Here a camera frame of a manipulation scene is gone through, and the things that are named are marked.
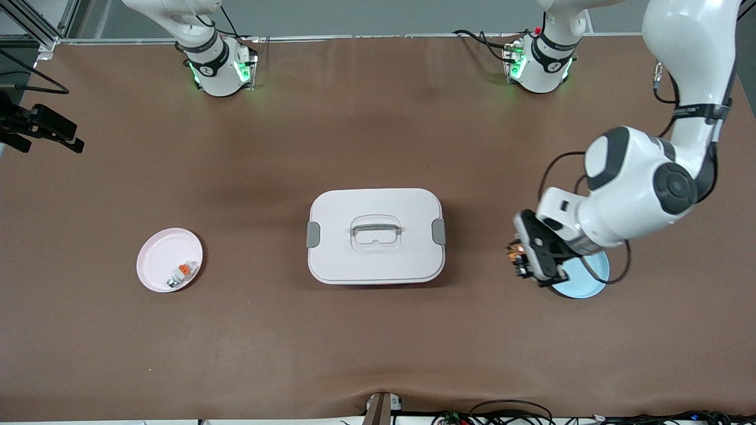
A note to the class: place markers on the pink round plate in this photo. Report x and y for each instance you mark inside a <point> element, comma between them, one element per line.
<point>159,260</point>

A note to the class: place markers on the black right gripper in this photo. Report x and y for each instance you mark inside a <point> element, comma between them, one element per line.
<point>36,123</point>

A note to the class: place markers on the grey camera stand bracket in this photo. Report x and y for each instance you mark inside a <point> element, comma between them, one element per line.
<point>378,413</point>

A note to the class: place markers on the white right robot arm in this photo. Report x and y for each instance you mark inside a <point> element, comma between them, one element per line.
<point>215,79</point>

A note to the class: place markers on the grey box latch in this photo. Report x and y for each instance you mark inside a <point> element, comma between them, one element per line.
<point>313,235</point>
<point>439,231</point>

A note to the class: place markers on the orange black push-button switch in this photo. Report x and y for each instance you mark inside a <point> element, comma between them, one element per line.
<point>516,252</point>

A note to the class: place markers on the white orange terminal connector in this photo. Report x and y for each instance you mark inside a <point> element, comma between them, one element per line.
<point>186,270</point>

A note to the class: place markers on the aluminium frame profile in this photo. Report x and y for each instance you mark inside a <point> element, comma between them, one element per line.
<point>35,26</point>

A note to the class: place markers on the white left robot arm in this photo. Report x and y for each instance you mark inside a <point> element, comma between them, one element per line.
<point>632,177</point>

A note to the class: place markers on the silver corner bracket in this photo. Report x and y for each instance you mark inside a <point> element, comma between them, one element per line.
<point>46,50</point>

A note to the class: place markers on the white lidded storage box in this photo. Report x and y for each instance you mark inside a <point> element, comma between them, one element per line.
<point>378,265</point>

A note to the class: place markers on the light blue round plate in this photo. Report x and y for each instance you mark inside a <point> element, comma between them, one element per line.
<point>590,277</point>

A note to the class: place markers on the brown table cover mat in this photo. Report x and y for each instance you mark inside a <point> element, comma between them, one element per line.
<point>378,342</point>

